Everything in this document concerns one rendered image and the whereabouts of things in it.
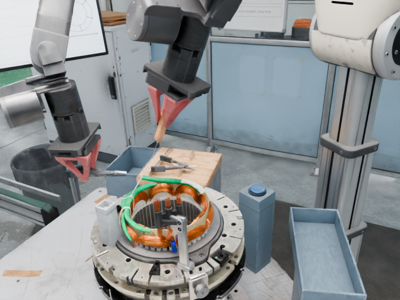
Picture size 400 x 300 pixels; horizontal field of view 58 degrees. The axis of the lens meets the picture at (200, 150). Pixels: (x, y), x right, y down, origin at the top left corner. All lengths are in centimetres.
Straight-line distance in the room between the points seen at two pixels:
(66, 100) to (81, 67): 250
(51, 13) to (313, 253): 69
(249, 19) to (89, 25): 150
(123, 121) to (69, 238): 188
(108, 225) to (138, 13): 39
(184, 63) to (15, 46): 115
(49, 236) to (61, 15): 84
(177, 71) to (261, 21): 232
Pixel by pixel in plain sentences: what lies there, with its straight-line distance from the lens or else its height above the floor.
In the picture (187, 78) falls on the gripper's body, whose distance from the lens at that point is 59.
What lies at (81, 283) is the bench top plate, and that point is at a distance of 115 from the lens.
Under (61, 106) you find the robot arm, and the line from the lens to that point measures 68.
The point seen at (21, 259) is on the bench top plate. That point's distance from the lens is 130.
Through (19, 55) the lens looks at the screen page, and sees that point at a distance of 165.
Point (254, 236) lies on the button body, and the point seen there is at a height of 91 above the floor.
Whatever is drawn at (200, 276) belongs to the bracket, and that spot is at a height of 110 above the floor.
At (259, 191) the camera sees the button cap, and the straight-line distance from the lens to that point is 97.
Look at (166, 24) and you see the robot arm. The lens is 53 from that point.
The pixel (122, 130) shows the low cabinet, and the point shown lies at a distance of 310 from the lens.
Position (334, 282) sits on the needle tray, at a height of 102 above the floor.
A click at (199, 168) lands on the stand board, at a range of 103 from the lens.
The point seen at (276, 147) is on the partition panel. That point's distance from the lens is 316.
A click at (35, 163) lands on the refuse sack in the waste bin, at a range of 263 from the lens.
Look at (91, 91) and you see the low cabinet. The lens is 317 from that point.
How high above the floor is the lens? 158
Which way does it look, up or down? 27 degrees down
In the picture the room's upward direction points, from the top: 2 degrees counter-clockwise
